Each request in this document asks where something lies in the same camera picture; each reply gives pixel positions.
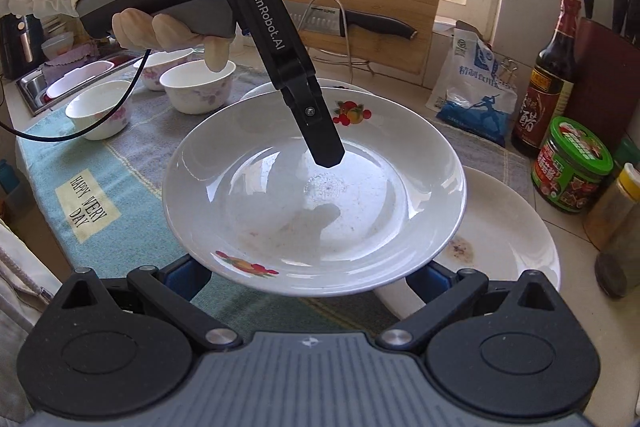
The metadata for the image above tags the plate with food stain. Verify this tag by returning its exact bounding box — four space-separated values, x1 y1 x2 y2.
374 164 562 321

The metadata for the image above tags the floral white bowl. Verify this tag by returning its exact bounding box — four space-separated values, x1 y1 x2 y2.
65 80 132 141
160 60 236 115

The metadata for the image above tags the large white plate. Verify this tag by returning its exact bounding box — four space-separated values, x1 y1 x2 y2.
162 89 468 297

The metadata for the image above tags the santoku kitchen knife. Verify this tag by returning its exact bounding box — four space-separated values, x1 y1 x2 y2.
284 0 418 40

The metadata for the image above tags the empty clear glass bottle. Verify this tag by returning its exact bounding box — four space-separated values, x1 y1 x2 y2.
594 205 640 299

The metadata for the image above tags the yellow lid spice jar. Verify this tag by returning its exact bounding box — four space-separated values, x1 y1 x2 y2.
584 162 640 251

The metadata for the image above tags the green lid mushroom sauce jar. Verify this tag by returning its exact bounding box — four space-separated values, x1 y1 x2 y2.
532 116 613 213

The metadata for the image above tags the blue white salt bag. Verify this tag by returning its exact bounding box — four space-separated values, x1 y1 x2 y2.
426 28 518 146

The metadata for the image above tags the white plastic colander basket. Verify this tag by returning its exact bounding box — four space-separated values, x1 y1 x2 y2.
44 61 115 101

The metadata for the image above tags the dark vinegar bottle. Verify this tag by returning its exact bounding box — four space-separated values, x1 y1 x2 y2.
511 0 582 158

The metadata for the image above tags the green lid spice jar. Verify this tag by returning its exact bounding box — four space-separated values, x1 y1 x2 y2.
613 136 640 171

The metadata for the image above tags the black air fryer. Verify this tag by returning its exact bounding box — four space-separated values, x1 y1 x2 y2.
1 14 44 80

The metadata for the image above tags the dark red knife block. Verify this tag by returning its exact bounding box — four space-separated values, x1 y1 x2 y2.
565 0 639 150

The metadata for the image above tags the metal wire stand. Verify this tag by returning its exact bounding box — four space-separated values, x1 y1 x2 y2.
301 0 376 84

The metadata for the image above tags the black cable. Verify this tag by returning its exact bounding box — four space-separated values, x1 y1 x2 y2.
0 48 153 143

